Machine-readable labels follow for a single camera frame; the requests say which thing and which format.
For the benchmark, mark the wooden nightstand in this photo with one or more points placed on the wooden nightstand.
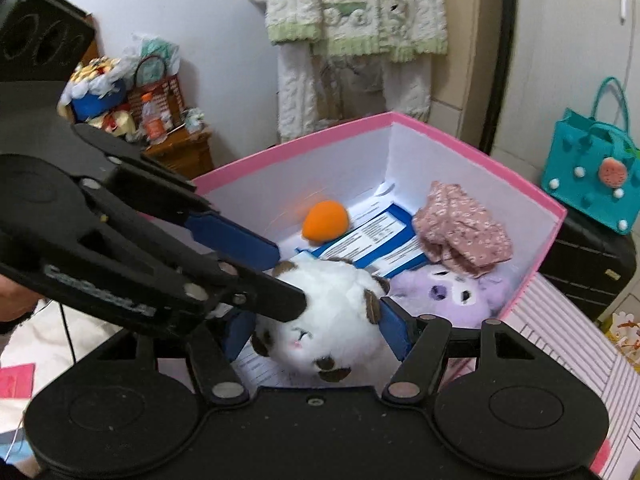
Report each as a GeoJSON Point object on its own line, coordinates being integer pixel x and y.
{"type": "Point", "coordinates": [185, 155]}

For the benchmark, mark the orange plush ball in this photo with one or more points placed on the orange plush ball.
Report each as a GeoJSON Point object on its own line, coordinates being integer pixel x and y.
{"type": "Point", "coordinates": [325, 222]}

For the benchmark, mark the white brown plush toy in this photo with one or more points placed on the white brown plush toy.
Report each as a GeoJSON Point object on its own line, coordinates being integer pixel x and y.
{"type": "Point", "coordinates": [325, 320]}

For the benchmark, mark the black suitcase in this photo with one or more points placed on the black suitcase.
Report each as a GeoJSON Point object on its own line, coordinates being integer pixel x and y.
{"type": "Point", "coordinates": [585, 265]}

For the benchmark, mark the purple plush toy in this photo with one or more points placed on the purple plush toy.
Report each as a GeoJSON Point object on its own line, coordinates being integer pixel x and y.
{"type": "Point", "coordinates": [450, 292]}

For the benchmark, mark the striped pink tablecloth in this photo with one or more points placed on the striped pink tablecloth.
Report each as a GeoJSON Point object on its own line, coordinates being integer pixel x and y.
{"type": "Point", "coordinates": [575, 360]}

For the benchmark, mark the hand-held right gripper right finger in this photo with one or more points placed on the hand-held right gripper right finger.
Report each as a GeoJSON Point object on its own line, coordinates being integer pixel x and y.
{"type": "Point", "coordinates": [397, 332]}

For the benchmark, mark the beige tall cabinet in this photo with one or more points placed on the beige tall cabinet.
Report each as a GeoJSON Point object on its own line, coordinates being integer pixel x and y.
{"type": "Point", "coordinates": [465, 75]}

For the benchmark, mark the white pink patterned quilt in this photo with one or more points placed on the white pink patterned quilt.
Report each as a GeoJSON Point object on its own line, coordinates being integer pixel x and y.
{"type": "Point", "coordinates": [30, 350]}

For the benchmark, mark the grey wardrobe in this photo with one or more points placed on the grey wardrobe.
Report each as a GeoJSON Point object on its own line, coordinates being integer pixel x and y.
{"type": "Point", "coordinates": [560, 35]}

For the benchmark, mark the person's left hand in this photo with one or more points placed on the person's left hand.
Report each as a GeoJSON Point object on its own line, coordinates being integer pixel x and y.
{"type": "Point", "coordinates": [15, 302]}

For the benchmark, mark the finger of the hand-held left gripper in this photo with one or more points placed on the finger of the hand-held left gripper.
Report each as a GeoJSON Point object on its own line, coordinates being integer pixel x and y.
{"type": "Point", "coordinates": [270, 300]}
{"type": "Point", "coordinates": [235, 240]}

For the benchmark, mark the white paper sheet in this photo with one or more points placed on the white paper sheet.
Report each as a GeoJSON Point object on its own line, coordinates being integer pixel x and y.
{"type": "Point", "coordinates": [255, 367]}

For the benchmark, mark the green white plastic packet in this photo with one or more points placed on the green white plastic packet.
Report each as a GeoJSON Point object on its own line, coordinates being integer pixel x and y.
{"type": "Point", "coordinates": [155, 50]}

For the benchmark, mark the pink floral cloth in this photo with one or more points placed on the pink floral cloth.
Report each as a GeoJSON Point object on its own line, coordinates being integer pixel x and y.
{"type": "Point", "coordinates": [460, 230]}

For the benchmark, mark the orange drink bottle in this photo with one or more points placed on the orange drink bottle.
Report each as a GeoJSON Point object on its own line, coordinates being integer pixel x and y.
{"type": "Point", "coordinates": [151, 120]}

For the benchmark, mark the black clothes rack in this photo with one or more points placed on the black clothes rack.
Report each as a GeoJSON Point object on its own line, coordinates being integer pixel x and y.
{"type": "Point", "coordinates": [502, 35]}

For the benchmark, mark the pink cardboard box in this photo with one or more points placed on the pink cardboard box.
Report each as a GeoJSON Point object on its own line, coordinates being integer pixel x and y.
{"type": "Point", "coordinates": [350, 175]}

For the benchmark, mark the blue tissue packet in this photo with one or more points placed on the blue tissue packet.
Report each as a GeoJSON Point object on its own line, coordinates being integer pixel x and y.
{"type": "Point", "coordinates": [380, 245]}

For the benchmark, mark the teal felt handbag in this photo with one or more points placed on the teal felt handbag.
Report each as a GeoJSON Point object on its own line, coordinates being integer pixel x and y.
{"type": "Point", "coordinates": [575, 185]}

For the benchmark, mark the white green fleece robe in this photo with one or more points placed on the white green fleece robe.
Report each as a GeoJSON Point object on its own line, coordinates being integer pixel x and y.
{"type": "Point", "coordinates": [360, 20]}

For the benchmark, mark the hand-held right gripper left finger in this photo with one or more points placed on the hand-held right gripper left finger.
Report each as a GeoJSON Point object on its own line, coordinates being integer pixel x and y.
{"type": "Point", "coordinates": [237, 332]}

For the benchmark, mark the brown wicker basket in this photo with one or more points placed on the brown wicker basket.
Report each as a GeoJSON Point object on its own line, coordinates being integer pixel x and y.
{"type": "Point", "coordinates": [167, 95]}

